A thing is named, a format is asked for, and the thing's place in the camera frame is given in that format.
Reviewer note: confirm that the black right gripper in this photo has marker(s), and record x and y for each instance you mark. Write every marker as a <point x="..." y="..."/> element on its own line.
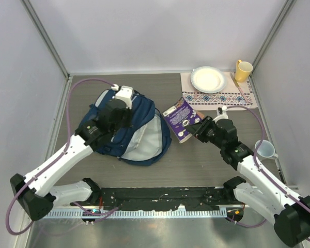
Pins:
<point x="200" y="128"/>

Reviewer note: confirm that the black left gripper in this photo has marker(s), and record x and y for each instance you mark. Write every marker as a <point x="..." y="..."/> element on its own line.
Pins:
<point x="128" y="123"/>

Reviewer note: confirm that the purple paperback book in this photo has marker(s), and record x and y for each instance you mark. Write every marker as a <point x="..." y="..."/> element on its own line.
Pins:
<point x="180" y="115"/>

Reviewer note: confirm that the navy blue student backpack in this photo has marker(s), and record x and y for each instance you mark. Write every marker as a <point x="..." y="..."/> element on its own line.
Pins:
<point x="146" y="141"/>

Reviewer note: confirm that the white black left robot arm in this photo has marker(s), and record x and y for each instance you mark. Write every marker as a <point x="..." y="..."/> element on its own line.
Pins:
<point x="33" y="191"/>

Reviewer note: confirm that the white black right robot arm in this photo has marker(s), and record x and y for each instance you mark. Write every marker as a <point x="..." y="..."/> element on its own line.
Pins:
<point x="286" y="210"/>

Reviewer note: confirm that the patterned white placemat cloth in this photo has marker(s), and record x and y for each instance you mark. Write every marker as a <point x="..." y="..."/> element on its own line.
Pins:
<point x="229" y="96"/>

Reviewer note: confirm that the white paper plate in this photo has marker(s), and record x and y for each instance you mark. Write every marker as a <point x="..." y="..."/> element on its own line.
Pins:
<point x="208" y="79"/>

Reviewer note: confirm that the pale blue mug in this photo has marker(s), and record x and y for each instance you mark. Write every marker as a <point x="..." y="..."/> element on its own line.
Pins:
<point x="265" y="150"/>

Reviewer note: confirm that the yellow mug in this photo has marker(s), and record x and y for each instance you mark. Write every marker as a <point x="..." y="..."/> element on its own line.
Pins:
<point x="243" y="70"/>

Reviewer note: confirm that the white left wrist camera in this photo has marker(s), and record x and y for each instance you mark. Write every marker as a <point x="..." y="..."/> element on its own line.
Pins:
<point x="123" y="93"/>

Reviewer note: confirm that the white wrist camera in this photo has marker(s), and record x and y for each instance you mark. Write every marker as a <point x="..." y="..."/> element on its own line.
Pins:
<point x="221" y="113"/>
<point x="123" y="93"/>

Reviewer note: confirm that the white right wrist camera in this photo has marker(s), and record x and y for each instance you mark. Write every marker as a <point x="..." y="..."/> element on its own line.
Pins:
<point x="221" y="113"/>

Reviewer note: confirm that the pink handled knife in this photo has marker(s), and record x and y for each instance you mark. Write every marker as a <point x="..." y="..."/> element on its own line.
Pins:
<point x="239" y="88"/>

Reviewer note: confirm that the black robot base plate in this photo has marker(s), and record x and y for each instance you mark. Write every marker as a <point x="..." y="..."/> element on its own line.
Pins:
<point x="163" y="199"/>

